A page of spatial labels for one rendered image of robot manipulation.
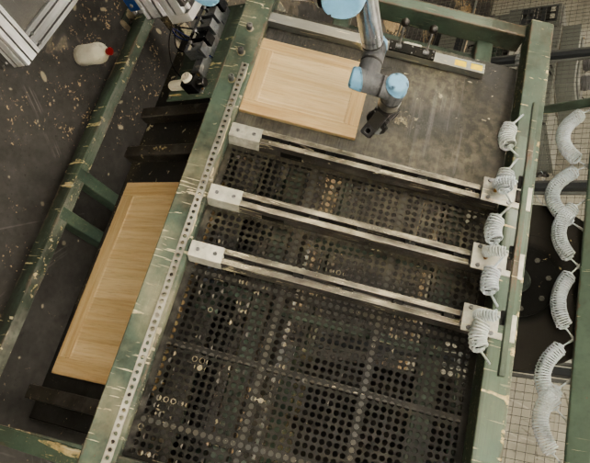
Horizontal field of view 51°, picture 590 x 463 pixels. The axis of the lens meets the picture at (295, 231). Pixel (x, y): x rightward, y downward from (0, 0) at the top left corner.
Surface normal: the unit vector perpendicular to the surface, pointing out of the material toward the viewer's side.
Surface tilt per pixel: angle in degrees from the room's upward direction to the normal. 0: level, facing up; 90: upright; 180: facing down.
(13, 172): 0
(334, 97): 60
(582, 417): 90
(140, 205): 90
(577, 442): 90
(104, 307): 90
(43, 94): 0
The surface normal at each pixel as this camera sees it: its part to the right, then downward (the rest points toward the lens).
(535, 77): 0.06, -0.36
